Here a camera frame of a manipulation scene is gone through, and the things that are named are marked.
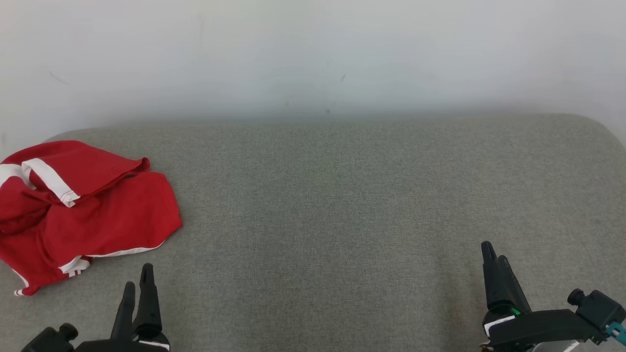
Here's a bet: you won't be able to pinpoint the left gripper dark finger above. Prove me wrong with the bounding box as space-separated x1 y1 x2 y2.
131 263 163 339
111 281 136 340

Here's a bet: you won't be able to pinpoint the red shorts with white trim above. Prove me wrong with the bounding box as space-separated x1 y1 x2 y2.
0 140 183 260

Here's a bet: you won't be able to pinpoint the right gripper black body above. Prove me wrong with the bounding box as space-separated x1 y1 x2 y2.
482 308 603 351

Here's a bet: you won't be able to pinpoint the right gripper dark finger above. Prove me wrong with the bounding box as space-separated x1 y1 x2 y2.
481 241 514 313
498 255 533 314

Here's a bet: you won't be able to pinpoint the teal cable connector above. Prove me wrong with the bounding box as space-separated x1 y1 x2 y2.
605 323 626 348

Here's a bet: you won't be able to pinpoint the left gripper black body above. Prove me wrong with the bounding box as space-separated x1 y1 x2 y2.
73 334 171 352

